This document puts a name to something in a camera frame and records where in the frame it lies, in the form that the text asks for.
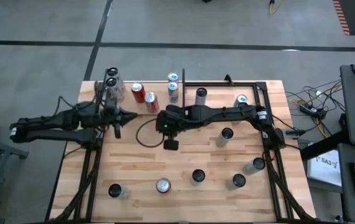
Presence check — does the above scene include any black braided cable sleeve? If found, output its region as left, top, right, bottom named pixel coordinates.
left=52, top=155, right=102, bottom=222
left=264, top=152, right=316, bottom=222

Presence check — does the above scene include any red Coke Zero Sugar can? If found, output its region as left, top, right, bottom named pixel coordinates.
left=155, top=177, right=172, bottom=194

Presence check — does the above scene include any tangle of floor cables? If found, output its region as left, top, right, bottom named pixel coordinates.
left=284, top=79, right=344, bottom=139

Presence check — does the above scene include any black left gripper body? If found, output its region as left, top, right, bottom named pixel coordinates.
left=99, top=98, right=122, bottom=140

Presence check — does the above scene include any wooden shelf board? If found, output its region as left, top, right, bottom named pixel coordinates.
left=109, top=82, right=185, bottom=116

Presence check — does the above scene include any red Coca-Cola can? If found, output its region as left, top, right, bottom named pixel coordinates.
left=144, top=91, right=160, bottom=114
left=130, top=82, right=147, bottom=104

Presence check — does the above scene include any black desk leg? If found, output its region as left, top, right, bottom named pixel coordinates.
left=300, top=127, right=352, bottom=160

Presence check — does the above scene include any black power strip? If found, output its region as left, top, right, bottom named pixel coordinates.
left=300, top=104, right=318, bottom=113

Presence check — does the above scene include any black looped camera cable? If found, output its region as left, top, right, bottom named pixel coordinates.
left=135, top=118, right=165, bottom=149

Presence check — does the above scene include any black shelf side post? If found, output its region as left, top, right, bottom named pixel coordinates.
left=181, top=68, right=186, bottom=108

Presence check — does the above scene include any black clamp bracket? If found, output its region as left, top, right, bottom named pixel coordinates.
left=223, top=73, right=236, bottom=86

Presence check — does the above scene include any white SA3 paper sign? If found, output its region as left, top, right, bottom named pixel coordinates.
left=307, top=149, right=343, bottom=187

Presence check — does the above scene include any grey metal side table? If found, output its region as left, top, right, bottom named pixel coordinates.
left=0, top=133, right=30, bottom=224

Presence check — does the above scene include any silver Celsius energy drink can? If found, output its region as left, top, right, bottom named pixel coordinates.
left=195, top=87, right=208, bottom=106
left=190, top=169, right=207, bottom=187

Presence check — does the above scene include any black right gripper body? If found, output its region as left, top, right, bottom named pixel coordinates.
left=155, top=105, right=183, bottom=151

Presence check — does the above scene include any yellow floor cable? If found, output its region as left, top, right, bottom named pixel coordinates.
left=269, top=0, right=285, bottom=16

